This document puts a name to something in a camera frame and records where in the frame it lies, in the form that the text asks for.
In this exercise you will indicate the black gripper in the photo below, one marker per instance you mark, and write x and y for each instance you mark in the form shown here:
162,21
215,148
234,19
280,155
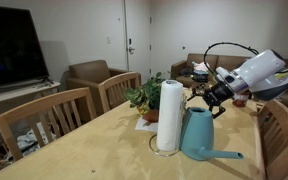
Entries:
214,96

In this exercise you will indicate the teal plastic watering can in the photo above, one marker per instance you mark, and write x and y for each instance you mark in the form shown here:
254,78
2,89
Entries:
197,138

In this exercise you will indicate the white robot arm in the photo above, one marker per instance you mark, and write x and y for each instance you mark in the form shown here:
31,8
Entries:
257,74

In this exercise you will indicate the terracotta plant pot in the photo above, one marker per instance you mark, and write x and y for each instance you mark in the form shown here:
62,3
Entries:
150,116

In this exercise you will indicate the green potted plant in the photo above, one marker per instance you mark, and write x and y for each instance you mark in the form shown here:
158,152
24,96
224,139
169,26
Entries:
146,97

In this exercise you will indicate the pile of items on sofa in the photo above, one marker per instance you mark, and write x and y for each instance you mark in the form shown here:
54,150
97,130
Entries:
196,72

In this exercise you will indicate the dark jar with label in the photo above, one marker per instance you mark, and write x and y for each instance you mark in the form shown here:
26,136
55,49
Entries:
240,100

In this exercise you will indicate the brown leather sofa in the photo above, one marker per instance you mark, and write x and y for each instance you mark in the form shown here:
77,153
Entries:
214,61

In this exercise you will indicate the white paper towel roll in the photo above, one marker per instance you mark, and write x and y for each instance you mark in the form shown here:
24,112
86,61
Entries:
169,123

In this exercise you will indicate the white paper under pot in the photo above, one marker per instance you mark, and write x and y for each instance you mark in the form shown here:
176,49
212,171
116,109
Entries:
144,125

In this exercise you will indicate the metal paper towel holder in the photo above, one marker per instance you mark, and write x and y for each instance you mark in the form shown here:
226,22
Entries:
157,151

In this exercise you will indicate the right wooden chair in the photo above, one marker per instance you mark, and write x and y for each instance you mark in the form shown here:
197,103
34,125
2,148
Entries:
273,129

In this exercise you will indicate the wooden chair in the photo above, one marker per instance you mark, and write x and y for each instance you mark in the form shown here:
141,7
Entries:
273,129
113,90
58,113

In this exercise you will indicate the far left wooden chair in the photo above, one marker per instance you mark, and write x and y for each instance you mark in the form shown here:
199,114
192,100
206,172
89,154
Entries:
113,90

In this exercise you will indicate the white door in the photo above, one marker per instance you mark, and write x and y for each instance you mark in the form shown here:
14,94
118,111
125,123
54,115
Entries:
137,25

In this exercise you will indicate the brown leather armchair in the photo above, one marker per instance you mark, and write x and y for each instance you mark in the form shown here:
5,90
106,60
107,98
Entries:
91,74

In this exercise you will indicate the near left wooden chair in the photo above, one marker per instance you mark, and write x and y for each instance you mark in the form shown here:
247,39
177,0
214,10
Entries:
58,113

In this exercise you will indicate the clutter on floor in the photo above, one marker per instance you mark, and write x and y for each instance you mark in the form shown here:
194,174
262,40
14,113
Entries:
28,142

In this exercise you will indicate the black flat screen television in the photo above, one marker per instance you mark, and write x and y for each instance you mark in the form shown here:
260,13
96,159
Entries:
21,56

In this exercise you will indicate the white tv stand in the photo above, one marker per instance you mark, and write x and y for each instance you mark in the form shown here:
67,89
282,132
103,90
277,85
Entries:
14,98

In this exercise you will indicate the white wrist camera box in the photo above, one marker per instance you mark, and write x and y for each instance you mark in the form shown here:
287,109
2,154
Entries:
232,79

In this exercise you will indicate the silver door handle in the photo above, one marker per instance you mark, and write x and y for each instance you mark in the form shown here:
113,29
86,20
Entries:
131,50

